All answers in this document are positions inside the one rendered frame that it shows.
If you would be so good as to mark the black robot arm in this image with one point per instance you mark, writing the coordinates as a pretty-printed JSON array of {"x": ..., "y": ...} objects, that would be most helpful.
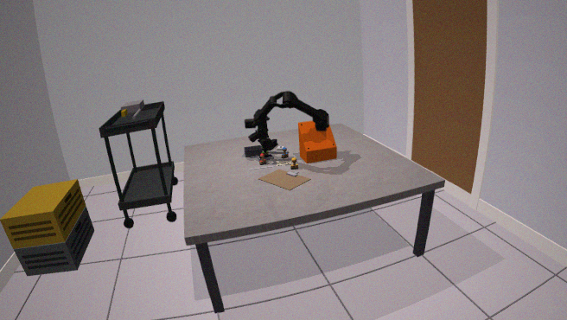
[{"x": 290, "y": 100}]

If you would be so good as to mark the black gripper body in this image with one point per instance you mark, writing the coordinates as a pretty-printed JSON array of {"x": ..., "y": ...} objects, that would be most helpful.
[{"x": 264, "y": 136}]

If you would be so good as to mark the red rubber stamp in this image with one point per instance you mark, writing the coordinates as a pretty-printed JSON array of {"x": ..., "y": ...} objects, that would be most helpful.
[{"x": 263, "y": 161}]

